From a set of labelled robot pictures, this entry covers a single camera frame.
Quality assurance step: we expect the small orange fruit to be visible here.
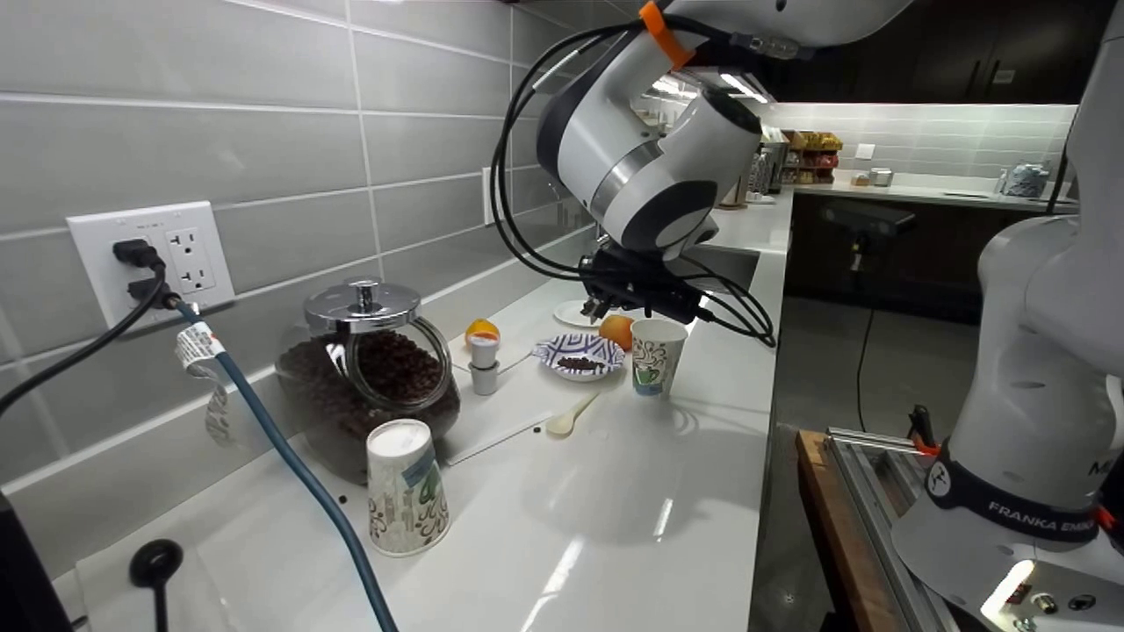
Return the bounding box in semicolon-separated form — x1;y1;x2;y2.
597;318;632;350

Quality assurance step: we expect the white wall outlet with plugs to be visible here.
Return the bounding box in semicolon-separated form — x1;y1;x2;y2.
66;199;234;328

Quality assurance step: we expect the white paper plate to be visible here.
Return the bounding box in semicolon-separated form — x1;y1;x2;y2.
552;301;592;329

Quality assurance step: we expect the upright patterned paper cup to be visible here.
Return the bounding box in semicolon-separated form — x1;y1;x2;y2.
632;320;687;396

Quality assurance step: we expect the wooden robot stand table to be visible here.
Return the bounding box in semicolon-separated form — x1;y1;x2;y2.
795;433;912;632

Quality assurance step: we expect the blue cable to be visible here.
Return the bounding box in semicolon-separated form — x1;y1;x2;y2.
172;300;405;632

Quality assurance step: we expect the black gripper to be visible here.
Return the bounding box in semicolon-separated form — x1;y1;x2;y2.
579;244;703;322

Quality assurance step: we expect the small white orange-capped bottle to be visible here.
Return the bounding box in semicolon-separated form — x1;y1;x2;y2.
464;320;497;396

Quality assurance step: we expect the black measuring spoon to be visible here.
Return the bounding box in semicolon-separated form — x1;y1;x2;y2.
128;538;183;632

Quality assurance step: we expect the glass jar of coffee beans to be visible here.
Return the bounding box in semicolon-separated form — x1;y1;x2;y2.
277;329;459;440

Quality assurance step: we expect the blue patterned bowl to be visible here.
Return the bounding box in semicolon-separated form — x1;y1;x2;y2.
538;335;625;384

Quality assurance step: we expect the metal jar lid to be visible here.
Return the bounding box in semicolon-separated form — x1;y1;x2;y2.
306;282;391;336

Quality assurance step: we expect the black power cable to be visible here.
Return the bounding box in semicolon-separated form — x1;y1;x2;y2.
0;234;179;414

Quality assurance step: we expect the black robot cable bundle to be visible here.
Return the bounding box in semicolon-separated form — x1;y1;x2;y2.
486;20;779;347

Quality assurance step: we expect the upside-down patterned paper cup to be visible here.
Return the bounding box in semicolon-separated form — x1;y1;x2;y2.
364;418;448;555

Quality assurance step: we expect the white cable warning tag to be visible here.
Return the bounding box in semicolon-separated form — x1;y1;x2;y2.
175;322;226;371

